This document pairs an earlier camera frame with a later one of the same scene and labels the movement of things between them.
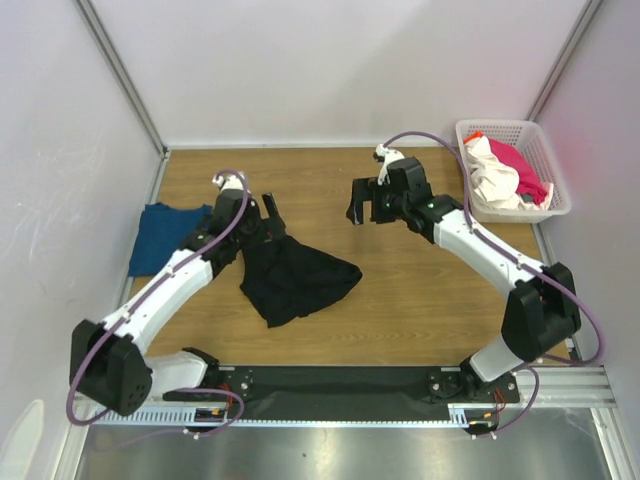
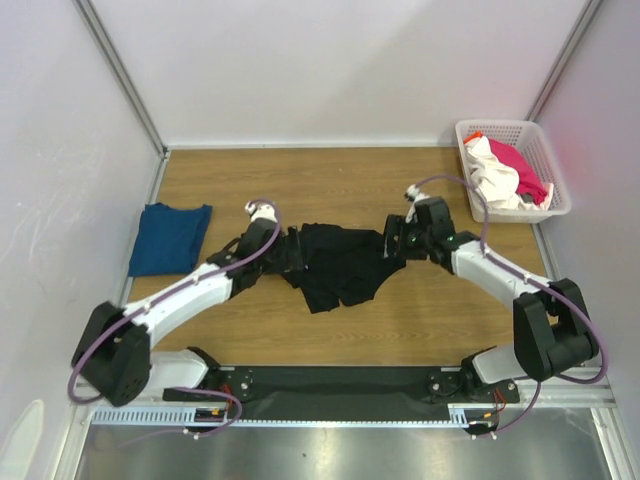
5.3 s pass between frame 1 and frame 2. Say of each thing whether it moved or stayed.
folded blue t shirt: stayed
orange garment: stayed
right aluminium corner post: stayed
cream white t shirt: stayed
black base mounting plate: stayed
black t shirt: moved
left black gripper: moved
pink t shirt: stayed
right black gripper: moved
